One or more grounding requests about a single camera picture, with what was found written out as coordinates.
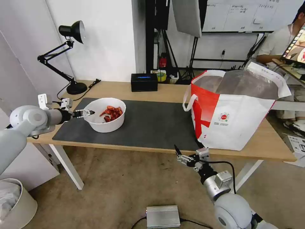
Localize white round waste bin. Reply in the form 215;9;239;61
0;178;38;229

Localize black tissue box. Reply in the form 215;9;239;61
130;73;159;93

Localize white printed cardboard box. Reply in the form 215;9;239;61
283;134;305;164

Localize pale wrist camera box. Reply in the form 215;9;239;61
60;97;73;111
195;147;210;163

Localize clear plastic bin liner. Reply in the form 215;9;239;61
0;183;21;221

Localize black floor cable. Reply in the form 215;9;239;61
130;215;147;229
180;216;214;229

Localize black tall frame stand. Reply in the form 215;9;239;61
145;0;178;75

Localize grey photo reflector panel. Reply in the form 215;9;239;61
171;0;202;38

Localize wooden side desk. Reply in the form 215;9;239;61
271;58;305;87

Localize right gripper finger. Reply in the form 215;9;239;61
177;158;195;172
174;144;192;162

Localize dark grey desk mat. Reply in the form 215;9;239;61
52;97;206;152

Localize red food scraps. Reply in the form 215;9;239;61
99;105;124;123

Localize black lamp power cable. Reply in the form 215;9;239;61
56;79;101;101

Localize black light stand tripod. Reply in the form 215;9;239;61
179;36;251;83

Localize laptop with lit screen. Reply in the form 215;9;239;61
280;22;305;65

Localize red canister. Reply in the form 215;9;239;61
159;52;168;69

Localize person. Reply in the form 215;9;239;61
256;4;305;137

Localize white wall board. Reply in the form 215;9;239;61
201;0;282;33

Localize wooden desk with white legs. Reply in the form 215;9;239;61
26;80;297;190

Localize white round takeout bowl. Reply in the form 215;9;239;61
85;97;127;133

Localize silver metal power box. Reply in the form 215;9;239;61
146;205;180;229

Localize black desk lamp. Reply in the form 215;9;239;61
37;20;88;95

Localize white and red takeout bag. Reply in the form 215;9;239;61
182;62;292;151

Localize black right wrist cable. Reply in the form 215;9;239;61
206;161;237;194

